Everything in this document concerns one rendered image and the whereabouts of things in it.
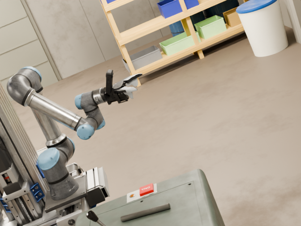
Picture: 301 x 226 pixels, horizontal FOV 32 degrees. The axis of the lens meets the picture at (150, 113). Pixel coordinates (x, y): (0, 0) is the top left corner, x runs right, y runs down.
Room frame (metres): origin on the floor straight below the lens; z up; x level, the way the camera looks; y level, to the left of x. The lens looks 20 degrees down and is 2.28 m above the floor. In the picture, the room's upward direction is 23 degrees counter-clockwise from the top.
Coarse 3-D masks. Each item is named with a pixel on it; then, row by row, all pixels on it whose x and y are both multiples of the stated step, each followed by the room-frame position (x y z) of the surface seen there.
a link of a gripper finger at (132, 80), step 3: (132, 75) 2.52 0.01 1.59; (135, 75) 2.51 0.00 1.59; (138, 75) 2.51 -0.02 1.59; (126, 78) 2.52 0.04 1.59; (129, 78) 2.50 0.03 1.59; (132, 78) 2.51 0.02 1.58; (135, 78) 2.51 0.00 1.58; (126, 81) 2.50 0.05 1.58; (129, 81) 2.50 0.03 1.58; (132, 81) 2.51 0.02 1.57; (135, 81) 2.52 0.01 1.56; (126, 84) 2.51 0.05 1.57; (129, 84) 2.51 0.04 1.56; (132, 84) 2.52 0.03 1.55; (135, 84) 2.52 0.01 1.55
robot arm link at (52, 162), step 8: (48, 152) 2.53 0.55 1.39; (56, 152) 2.50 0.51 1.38; (64, 152) 2.57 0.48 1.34; (40, 160) 2.49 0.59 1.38; (48, 160) 2.47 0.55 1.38; (56, 160) 2.48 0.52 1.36; (64, 160) 2.53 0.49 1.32; (40, 168) 2.49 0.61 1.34; (48, 168) 2.46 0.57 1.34; (56, 168) 2.47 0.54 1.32; (64, 168) 2.50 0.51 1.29; (48, 176) 2.47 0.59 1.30; (56, 176) 2.46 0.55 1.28
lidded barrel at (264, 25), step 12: (252, 0) 7.06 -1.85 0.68; (264, 0) 6.79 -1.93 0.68; (276, 0) 6.70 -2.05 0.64; (240, 12) 6.78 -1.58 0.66; (252, 12) 6.65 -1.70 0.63; (264, 12) 6.61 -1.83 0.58; (276, 12) 6.66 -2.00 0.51; (252, 24) 6.69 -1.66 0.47; (264, 24) 6.63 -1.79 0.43; (276, 24) 6.65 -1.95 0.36; (252, 36) 6.75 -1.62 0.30; (264, 36) 6.65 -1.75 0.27; (276, 36) 6.64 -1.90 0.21; (252, 48) 6.88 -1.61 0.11; (264, 48) 6.68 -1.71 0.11; (276, 48) 6.65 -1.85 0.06
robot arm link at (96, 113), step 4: (96, 108) 2.53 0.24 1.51; (88, 112) 2.52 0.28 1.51; (92, 112) 2.51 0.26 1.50; (96, 112) 2.52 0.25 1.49; (100, 112) 2.54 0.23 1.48; (88, 116) 2.49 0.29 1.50; (92, 116) 2.49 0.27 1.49; (96, 116) 2.50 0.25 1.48; (100, 116) 2.52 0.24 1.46; (96, 120) 2.47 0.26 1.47; (100, 120) 2.51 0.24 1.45; (100, 124) 2.52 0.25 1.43; (104, 124) 2.53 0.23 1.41; (100, 128) 2.52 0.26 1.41
